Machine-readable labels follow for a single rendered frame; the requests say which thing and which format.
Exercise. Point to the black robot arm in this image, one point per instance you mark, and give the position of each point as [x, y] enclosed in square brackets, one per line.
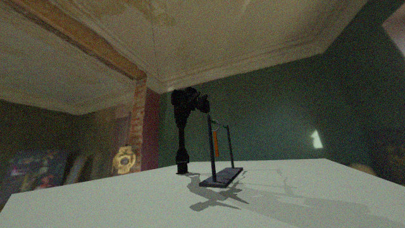
[181, 120]

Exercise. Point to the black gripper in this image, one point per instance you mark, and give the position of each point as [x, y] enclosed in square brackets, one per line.
[189, 103]

